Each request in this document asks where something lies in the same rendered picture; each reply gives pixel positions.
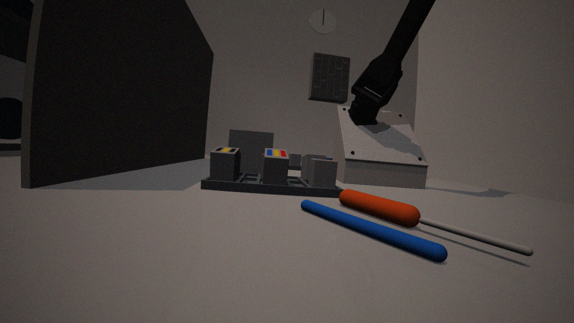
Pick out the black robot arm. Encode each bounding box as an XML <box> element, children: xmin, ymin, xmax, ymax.
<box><xmin>348</xmin><ymin>0</ymin><xmax>436</xmax><ymax>125</ymax></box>

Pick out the blue capsule-shaped rod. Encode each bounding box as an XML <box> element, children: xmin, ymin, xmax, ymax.
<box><xmin>301</xmin><ymin>199</ymin><xmax>448</xmax><ymax>263</ymax></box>

